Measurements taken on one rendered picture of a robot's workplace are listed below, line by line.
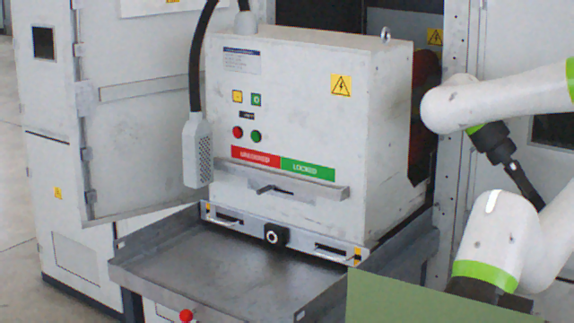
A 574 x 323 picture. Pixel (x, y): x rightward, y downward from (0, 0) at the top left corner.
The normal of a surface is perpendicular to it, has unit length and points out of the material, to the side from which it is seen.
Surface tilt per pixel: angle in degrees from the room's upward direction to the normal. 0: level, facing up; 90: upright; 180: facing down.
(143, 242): 90
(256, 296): 0
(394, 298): 90
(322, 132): 90
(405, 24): 90
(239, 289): 0
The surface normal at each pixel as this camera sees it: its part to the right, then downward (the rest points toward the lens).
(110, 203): 0.58, 0.26
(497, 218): -0.38, -0.49
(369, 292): -0.55, 0.27
